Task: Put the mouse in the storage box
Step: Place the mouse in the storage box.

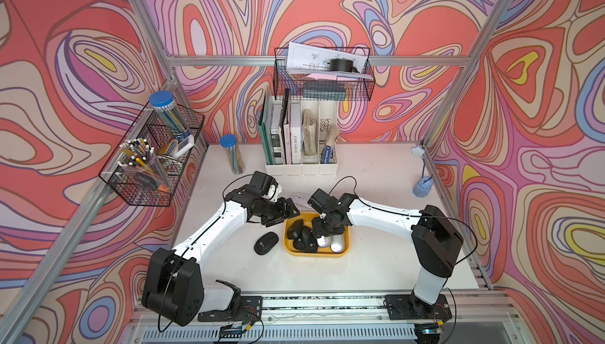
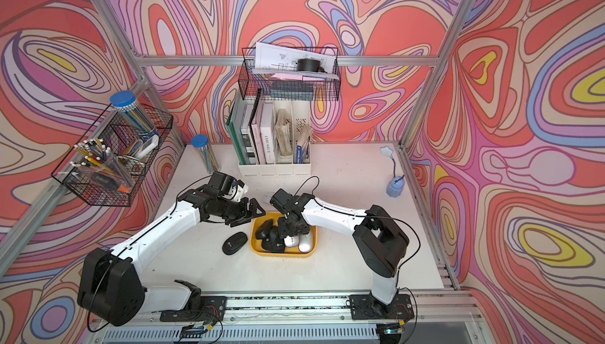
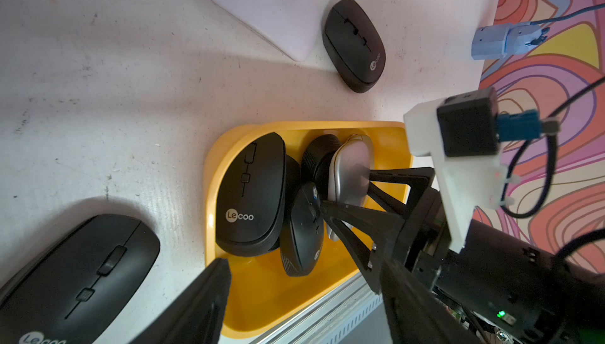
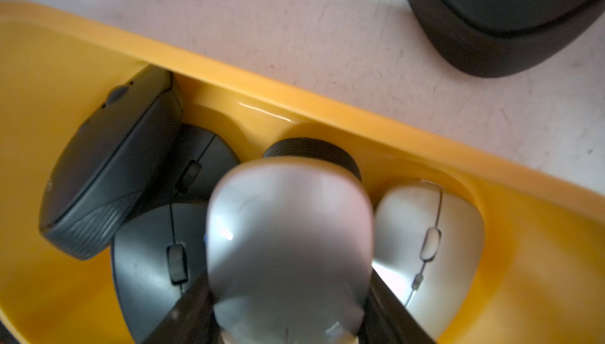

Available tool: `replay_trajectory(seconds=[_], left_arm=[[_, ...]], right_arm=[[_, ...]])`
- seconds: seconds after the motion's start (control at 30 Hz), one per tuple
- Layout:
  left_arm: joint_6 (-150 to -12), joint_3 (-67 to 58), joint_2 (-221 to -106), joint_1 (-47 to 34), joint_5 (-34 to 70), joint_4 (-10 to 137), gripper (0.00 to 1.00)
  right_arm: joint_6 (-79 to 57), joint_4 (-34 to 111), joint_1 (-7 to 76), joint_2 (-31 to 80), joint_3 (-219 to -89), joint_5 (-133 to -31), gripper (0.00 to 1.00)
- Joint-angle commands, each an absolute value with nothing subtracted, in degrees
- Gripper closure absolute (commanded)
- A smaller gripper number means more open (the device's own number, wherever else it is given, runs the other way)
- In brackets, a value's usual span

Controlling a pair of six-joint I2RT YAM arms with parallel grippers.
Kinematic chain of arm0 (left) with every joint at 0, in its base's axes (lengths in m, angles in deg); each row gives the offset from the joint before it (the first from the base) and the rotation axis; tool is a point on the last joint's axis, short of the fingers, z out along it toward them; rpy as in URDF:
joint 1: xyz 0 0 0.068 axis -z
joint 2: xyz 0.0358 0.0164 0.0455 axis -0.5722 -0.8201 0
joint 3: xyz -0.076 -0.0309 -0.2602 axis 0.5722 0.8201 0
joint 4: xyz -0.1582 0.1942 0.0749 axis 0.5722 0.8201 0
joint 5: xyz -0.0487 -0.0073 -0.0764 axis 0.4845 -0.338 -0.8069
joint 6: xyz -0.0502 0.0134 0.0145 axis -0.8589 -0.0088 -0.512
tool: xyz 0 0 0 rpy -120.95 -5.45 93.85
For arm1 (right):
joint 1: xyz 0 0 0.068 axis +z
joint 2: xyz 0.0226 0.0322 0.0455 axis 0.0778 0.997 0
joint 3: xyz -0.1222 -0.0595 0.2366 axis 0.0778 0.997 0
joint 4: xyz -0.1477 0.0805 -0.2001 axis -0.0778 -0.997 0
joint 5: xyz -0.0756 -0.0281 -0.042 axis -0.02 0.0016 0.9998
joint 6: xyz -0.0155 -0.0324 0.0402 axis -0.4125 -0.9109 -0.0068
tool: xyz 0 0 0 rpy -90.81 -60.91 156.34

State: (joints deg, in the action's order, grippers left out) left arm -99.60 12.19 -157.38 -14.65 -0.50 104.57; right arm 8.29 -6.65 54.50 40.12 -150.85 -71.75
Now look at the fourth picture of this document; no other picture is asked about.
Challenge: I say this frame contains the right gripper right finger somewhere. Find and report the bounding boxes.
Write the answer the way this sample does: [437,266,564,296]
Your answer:
[358,270,436,344]

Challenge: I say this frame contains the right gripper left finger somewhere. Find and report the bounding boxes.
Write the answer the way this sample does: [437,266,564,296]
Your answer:
[143,270,220,344]

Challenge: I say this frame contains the black mouse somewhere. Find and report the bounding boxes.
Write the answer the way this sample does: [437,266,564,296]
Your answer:
[262,137,362,180]
[39,66,184,260]
[407,0,604,78]
[132,124,240,217]
[110,201,207,343]

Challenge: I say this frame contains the silver mouse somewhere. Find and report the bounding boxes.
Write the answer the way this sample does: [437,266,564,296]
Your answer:
[206,156,373,343]
[373,181,485,339]

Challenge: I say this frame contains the yellow plastic storage tray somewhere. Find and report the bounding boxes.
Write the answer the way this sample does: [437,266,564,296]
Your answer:
[1,0,604,343]

